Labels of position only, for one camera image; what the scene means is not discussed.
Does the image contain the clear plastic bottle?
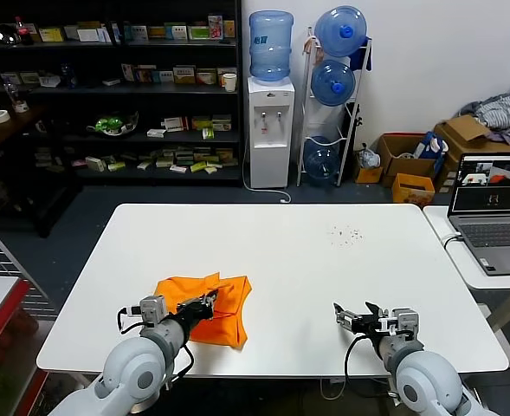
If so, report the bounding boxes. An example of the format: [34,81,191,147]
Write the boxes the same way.
[3,80,30,114]

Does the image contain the shiny dark glass bowl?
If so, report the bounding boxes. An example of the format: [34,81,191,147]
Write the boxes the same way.
[0,23,21,47]

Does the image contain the bowl of green packets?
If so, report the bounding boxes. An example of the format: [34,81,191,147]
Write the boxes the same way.
[86,111,139,139]

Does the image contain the small orange box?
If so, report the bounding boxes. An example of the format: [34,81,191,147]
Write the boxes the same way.
[352,164,384,185]

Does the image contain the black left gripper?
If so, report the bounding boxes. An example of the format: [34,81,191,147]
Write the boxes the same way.
[175,289,221,322]

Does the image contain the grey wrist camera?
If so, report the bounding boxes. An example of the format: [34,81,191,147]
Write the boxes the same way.
[391,308,421,339]
[138,295,168,326]

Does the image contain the labelled blue water jug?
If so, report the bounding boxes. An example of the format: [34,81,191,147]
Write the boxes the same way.
[249,9,295,86]

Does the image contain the white side table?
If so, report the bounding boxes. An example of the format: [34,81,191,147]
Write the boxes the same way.
[423,205,510,369]

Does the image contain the white jug rack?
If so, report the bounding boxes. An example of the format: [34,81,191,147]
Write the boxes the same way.
[296,25,374,188]

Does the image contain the orange printed cardboard box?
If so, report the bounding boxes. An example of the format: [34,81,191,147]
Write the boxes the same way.
[391,172,436,205]

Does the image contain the dark blue cloth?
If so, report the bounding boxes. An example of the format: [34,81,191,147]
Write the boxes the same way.
[348,37,373,73]

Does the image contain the white red carton box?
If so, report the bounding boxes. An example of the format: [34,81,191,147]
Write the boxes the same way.
[163,116,189,133]

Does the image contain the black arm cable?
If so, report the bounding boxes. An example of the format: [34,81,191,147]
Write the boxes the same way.
[116,306,143,335]
[344,334,394,398]

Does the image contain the pink print box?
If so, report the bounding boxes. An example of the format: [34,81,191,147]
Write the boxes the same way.
[208,14,225,41]

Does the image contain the blue white bag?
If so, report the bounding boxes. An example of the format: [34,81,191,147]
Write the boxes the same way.
[413,131,450,160]

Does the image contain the scattered dark crumbs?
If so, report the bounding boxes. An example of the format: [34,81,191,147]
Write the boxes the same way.
[326,224,365,246]

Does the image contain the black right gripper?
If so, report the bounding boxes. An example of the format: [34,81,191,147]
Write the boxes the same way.
[332,302,393,338]

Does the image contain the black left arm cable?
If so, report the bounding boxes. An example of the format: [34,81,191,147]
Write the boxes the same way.
[116,306,143,335]

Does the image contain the large brown cardboard box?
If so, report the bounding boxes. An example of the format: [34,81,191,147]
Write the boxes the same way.
[434,114,510,192]

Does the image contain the dark blue bottle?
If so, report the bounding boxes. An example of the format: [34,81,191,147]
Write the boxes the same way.
[61,63,78,88]

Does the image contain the grey laptop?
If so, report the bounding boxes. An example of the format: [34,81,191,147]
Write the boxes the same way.
[448,152,510,277]

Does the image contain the cola bottle red cap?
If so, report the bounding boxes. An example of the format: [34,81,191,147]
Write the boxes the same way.
[14,16,35,46]

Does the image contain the black shelf unit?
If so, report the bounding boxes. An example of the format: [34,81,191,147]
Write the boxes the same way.
[0,0,243,188]

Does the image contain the red trimmed cardboard box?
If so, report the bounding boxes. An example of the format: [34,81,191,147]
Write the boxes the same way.
[378,133,438,187]

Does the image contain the white cable under table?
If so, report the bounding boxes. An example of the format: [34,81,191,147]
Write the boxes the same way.
[321,377,346,400]

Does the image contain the beige rag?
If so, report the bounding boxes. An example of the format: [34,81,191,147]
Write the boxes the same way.
[304,35,325,60]

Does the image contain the white water dispenser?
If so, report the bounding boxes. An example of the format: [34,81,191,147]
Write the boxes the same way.
[248,75,297,190]

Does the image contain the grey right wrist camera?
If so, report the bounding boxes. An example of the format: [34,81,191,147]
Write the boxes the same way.
[391,308,421,339]

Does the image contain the clear plastic bag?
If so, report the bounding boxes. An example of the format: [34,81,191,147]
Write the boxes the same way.
[357,145,382,170]

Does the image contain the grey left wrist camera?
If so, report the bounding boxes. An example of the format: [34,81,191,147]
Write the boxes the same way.
[138,295,168,326]

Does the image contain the dark brown desk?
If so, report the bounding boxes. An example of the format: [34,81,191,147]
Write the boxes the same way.
[0,106,85,238]

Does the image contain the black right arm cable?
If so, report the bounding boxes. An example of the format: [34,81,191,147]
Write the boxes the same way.
[344,334,394,398]

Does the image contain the black tripod stand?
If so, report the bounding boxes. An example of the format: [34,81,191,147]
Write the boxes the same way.
[344,102,365,174]

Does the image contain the grey clothes pile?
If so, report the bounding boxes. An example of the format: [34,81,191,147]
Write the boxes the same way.
[460,94,510,143]

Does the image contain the orange t-shirt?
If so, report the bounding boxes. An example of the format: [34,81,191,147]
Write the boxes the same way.
[154,271,254,349]

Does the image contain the white dispenser power cable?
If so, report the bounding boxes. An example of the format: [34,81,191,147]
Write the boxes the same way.
[242,138,293,204]

